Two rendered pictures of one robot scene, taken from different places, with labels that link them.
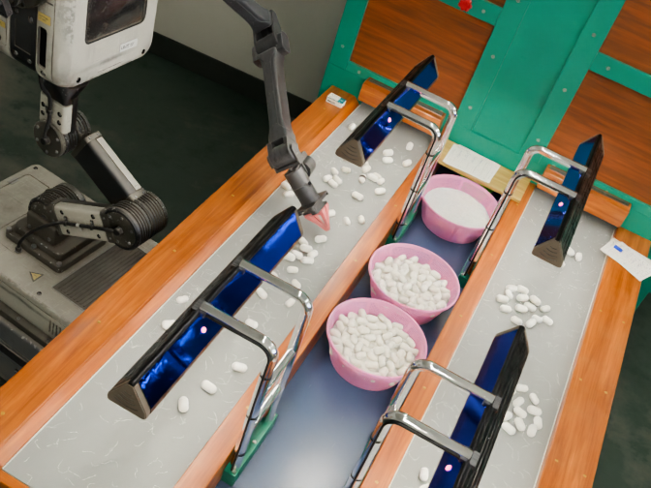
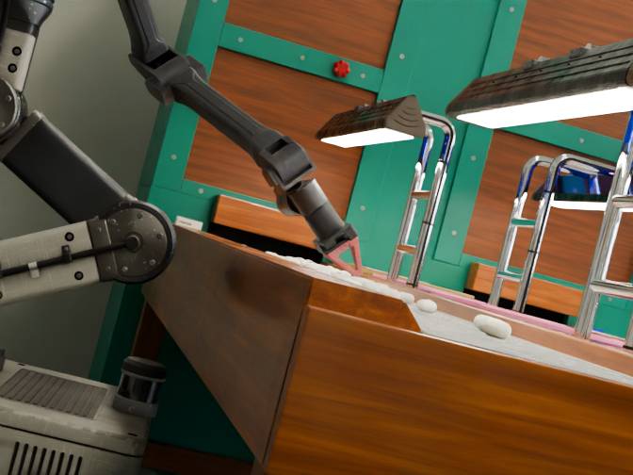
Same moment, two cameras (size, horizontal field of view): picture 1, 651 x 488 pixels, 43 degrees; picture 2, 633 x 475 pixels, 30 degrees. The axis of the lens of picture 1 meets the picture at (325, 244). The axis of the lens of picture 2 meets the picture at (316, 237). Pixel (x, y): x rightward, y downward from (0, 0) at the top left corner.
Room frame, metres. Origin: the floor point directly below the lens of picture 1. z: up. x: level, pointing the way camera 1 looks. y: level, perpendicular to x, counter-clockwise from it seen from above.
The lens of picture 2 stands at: (-0.13, 1.03, 0.79)
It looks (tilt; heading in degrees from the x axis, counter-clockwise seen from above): 1 degrees up; 335
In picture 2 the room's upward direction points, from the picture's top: 15 degrees clockwise
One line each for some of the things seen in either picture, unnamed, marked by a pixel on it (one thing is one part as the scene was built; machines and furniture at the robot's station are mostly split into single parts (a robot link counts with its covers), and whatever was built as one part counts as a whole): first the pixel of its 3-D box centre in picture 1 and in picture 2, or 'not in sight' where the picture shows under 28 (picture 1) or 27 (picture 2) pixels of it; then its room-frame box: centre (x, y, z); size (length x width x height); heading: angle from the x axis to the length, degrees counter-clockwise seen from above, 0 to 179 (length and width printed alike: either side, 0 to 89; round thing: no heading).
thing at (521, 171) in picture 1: (521, 227); (552, 259); (1.99, -0.52, 0.90); 0.20 x 0.19 x 0.45; 167
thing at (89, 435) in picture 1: (279, 260); (347, 293); (1.69, 0.10, 0.73); 1.81 x 0.30 x 0.02; 167
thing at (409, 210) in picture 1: (398, 165); (381, 213); (2.08, -0.13, 0.90); 0.20 x 0.19 x 0.45; 167
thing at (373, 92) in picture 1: (401, 106); (273, 222); (2.55, -0.09, 0.83); 0.30 x 0.06 x 0.07; 77
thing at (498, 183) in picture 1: (480, 169); (402, 280); (2.42, -0.41, 0.77); 0.33 x 0.15 x 0.01; 77
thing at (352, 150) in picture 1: (394, 103); (366, 122); (2.10, -0.05, 1.08); 0.62 x 0.08 x 0.07; 167
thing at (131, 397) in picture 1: (220, 294); (553, 84); (1.16, 0.16, 1.08); 0.62 x 0.08 x 0.07; 167
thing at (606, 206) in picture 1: (583, 195); (525, 289); (2.40, -0.75, 0.83); 0.30 x 0.06 x 0.07; 77
